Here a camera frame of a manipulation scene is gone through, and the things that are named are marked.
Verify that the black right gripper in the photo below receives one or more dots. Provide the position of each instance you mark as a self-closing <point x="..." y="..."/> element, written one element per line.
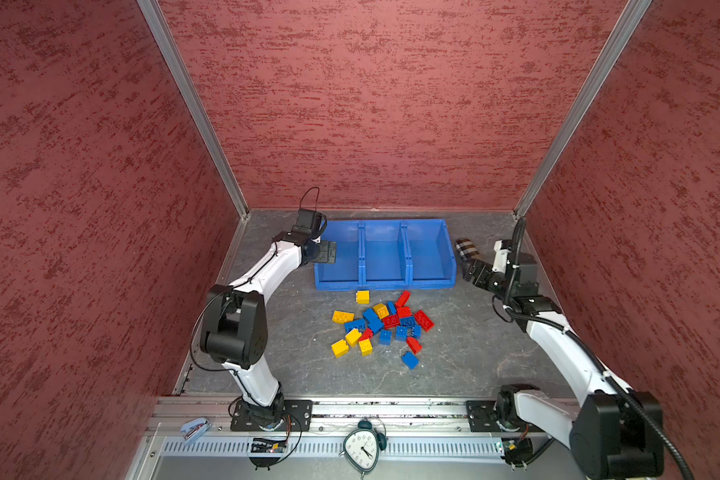
<point x="483" y="268"/>

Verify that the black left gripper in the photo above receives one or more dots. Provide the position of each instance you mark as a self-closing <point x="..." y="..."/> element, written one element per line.
<point x="327" y="253"/>

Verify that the red lego brick long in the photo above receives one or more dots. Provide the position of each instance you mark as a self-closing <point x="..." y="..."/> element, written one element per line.
<point x="423" y="320"/>

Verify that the yellow lego brick pile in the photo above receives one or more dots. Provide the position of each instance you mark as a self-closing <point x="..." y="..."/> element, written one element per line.
<point x="381" y="311"/>

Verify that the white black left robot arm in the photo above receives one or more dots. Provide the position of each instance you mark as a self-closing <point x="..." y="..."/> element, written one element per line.
<point x="233" y="331"/>

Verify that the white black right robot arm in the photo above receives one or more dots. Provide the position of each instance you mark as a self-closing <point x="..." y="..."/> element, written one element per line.
<point x="611" y="430"/>

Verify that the plaid glasses case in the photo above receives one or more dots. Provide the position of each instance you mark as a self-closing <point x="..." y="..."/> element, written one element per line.
<point x="466" y="250"/>

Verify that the blue left plastic bin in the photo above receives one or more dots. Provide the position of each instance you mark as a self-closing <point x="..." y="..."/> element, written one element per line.
<point x="343" y="274"/>

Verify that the blue plastic bin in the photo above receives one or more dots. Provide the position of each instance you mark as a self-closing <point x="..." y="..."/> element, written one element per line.
<point x="385" y="257"/>
<point x="432" y="256"/>
<point x="343" y="274"/>

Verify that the blue right plastic bin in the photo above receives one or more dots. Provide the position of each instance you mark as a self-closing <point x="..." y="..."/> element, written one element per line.
<point x="432" y="256"/>

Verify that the blue middle plastic bin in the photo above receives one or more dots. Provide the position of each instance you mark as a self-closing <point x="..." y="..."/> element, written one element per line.
<point x="385" y="257"/>

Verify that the yellow lego brick small lower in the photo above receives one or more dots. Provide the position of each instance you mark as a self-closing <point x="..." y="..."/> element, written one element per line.
<point x="365" y="347"/>

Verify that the blue lego brick bottom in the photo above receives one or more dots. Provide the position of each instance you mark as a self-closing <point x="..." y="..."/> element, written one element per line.
<point x="410" y="360"/>

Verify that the white alarm clock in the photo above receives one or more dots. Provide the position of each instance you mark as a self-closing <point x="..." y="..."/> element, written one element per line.
<point x="362" y="447"/>

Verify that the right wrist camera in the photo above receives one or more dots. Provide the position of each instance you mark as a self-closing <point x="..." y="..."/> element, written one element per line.
<point x="522" y="277"/>

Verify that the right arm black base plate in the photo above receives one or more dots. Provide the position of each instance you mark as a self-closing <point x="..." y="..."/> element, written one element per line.
<point x="482" y="418"/>

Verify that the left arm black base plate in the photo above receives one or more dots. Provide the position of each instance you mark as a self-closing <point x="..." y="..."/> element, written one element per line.
<point x="283" y="416"/>

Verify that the aluminium front rail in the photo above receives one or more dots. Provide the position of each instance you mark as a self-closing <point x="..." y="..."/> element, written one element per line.
<point x="428" y="438"/>

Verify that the blue stapler on rail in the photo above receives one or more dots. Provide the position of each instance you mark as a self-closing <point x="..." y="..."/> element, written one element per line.
<point x="194" y="429"/>

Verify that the left aluminium corner post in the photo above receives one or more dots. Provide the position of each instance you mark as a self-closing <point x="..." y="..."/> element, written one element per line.
<point x="169" y="50"/>

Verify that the aluminium corner post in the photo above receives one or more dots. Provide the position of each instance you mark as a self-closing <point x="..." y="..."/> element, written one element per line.
<point x="169" y="50"/>
<point x="624" y="28"/>

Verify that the right aluminium corner post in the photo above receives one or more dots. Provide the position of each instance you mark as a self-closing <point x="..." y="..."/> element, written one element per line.
<point x="624" y="28"/>

